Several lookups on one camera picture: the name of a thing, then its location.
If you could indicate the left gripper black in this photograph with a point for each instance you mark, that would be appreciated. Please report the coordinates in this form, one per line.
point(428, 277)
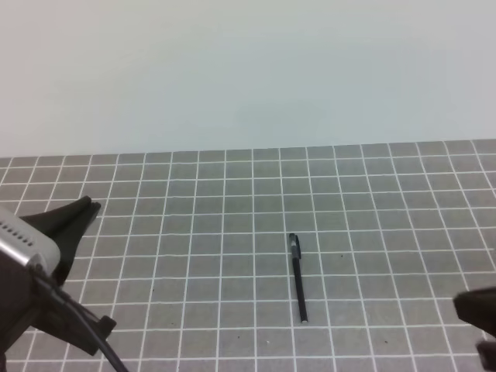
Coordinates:
point(31, 298)

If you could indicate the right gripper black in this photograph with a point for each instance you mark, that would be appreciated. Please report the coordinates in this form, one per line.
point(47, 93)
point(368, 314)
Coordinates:
point(477, 307)

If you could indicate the black pen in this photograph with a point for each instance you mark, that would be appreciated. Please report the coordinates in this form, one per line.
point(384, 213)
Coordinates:
point(298, 282)

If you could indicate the clear pen cap black clip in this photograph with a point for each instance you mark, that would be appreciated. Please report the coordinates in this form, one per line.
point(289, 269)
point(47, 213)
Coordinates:
point(294, 244)

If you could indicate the grey grid tablecloth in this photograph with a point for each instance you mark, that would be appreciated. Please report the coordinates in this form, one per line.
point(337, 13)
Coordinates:
point(190, 252)

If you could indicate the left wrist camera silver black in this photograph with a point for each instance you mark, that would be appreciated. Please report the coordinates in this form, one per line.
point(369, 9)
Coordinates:
point(26, 245)

